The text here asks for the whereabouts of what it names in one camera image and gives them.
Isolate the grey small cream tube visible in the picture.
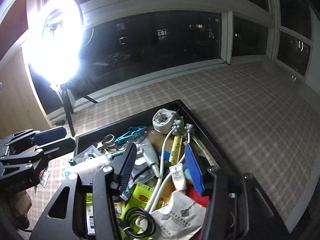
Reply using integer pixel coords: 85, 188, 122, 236
139, 138, 160, 178

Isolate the green lotion tube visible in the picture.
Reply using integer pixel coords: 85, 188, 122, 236
120, 183, 153, 219

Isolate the white blue-cap bottle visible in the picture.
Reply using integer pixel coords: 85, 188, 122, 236
65, 152, 123, 178

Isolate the person left hand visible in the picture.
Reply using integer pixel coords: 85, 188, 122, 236
5, 190, 32, 230

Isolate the small cream lotion bottle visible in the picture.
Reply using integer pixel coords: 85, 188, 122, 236
169, 163, 187, 192

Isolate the black power strip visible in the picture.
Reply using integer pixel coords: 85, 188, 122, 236
54, 120, 66, 126

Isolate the large brown cardboard panel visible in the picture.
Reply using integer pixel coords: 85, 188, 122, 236
1, 49, 52, 137

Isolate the black tripod stand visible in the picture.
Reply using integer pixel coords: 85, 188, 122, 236
58, 82, 99, 138

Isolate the white tape roll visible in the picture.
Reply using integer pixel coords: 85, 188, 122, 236
152, 108, 178, 134

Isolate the white paper bag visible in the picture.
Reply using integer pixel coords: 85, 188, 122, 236
151, 191, 206, 239

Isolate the black storage tray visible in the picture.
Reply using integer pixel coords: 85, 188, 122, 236
74, 99, 241, 240

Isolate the white cable with connectors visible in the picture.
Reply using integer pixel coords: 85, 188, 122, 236
134, 119, 194, 228

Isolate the white ring light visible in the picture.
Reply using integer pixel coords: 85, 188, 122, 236
23, 0, 84, 86

